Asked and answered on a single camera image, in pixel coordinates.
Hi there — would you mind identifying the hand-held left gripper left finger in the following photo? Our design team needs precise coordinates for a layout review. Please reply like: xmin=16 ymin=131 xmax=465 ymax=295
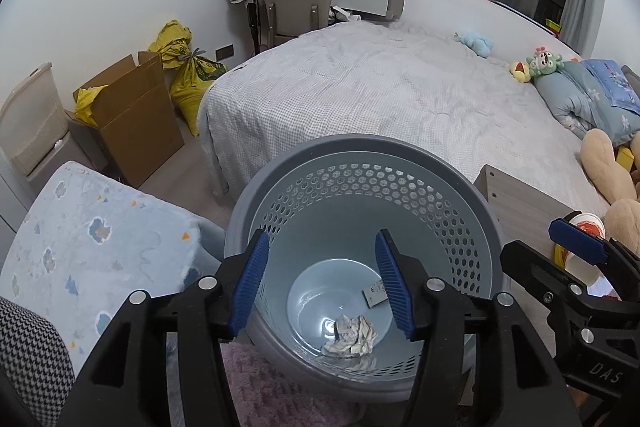
xmin=57 ymin=229 xmax=271 ymax=427

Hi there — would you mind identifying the black stand pole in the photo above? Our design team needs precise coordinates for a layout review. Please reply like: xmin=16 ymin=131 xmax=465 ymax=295
xmin=245 ymin=0 xmax=262 ymax=55

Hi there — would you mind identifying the bed with grey checked sheet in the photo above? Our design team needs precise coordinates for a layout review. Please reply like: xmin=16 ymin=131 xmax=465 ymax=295
xmin=197 ymin=21 xmax=613 ymax=208

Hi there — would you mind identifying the brown cardboard box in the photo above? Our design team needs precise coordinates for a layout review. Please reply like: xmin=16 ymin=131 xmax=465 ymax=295
xmin=65 ymin=52 xmax=185 ymax=188

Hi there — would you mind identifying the yellow sack with tied top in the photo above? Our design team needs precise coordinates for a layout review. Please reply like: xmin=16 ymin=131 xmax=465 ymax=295
xmin=169 ymin=54 xmax=228 ymax=135

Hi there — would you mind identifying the folded blue-grey duvet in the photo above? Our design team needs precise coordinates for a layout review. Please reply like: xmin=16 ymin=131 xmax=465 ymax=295
xmin=532 ymin=61 xmax=640 ymax=142

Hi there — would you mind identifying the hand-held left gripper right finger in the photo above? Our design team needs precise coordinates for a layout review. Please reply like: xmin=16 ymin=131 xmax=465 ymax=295
xmin=375 ymin=229 xmax=583 ymax=427

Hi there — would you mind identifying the grey wooden table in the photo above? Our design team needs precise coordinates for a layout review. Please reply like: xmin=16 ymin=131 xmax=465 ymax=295
xmin=472 ymin=164 xmax=616 ymax=308

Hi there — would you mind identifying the pink fluffy cloth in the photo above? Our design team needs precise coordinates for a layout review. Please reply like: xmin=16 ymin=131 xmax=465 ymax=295
xmin=220 ymin=342 xmax=361 ymax=427

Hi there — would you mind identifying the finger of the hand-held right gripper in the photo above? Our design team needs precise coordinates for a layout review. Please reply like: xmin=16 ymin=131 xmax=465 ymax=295
xmin=500 ymin=240 xmax=608 ymax=308
xmin=548 ymin=217 xmax=640 ymax=300

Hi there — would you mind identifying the houndstooth cloth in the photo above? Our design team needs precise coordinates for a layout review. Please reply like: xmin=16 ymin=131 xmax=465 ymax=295
xmin=0 ymin=297 xmax=76 ymax=427

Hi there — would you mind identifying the yellow bag in box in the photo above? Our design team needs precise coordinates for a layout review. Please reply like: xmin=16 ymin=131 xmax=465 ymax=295
xmin=75 ymin=86 xmax=108 ymax=125

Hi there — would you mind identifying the green plush toy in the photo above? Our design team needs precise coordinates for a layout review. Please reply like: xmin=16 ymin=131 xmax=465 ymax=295
xmin=527 ymin=47 xmax=566 ymax=78

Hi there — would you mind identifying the light blue plush toy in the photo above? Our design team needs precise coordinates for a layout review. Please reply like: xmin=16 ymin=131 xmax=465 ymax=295
xmin=454 ymin=29 xmax=493 ymax=58

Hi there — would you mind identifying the crumpled white paper ball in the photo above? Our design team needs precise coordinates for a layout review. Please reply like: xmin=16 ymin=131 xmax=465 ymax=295
xmin=322 ymin=314 xmax=379 ymax=357

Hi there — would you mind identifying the large beige teddy bear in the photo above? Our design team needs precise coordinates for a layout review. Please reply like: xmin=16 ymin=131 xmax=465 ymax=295
xmin=580 ymin=128 xmax=640 ymax=253

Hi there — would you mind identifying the light blue printed blanket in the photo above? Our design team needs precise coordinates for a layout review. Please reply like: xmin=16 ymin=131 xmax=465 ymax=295
xmin=0 ymin=161 xmax=228 ymax=375

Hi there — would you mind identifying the beige storage bin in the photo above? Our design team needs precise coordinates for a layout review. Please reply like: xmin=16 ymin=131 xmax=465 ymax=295
xmin=0 ymin=63 xmax=111 ymax=180

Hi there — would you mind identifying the printed paper cup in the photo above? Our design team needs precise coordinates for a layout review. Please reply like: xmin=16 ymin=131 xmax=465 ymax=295
xmin=552 ymin=213 xmax=621 ymax=299

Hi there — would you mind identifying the small grey card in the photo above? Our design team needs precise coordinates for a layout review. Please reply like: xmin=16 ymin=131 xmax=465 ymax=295
xmin=361 ymin=283 xmax=391 ymax=309

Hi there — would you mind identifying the blue printed pillow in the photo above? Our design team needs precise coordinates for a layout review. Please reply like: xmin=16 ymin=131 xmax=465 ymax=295
xmin=582 ymin=59 xmax=640 ymax=108

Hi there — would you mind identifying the grey perforated plastic basket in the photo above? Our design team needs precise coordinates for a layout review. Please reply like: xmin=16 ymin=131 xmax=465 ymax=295
xmin=224 ymin=134 xmax=502 ymax=405

